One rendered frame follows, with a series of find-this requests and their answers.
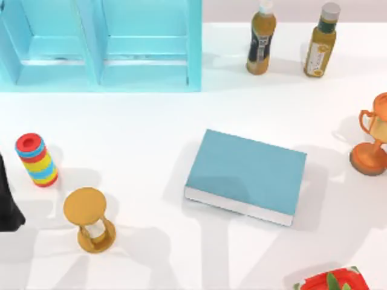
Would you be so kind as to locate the green bottle with black label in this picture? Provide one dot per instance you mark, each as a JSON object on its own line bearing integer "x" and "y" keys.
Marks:
{"x": 259, "y": 45}

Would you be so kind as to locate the wooden hourglass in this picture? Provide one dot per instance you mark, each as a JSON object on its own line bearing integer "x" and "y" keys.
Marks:
{"x": 86, "y": 208}

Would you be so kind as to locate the orange trophy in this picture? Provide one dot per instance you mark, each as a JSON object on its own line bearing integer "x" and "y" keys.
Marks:
{"x": 373, "y": 151}

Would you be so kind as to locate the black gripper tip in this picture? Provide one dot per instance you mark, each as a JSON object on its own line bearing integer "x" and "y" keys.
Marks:
{"x": 7, "y": 205}

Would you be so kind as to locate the stack of coloured rings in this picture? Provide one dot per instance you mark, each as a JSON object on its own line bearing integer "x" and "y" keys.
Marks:
{"x": 37, "y": 163}

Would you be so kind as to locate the red and green box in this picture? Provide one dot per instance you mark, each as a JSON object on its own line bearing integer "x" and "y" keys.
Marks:
{"x": 335, "y": 279}

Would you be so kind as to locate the blue book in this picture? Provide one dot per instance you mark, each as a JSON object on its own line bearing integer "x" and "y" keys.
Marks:
{"x": 245, "y": 172}

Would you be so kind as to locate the green bottle with grey cap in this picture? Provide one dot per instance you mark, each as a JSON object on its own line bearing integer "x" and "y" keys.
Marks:
{"x": 320, "y": 48}

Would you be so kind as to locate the light blue rack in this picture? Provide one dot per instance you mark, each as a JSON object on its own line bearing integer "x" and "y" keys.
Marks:
{"x": 145, "y": 45}

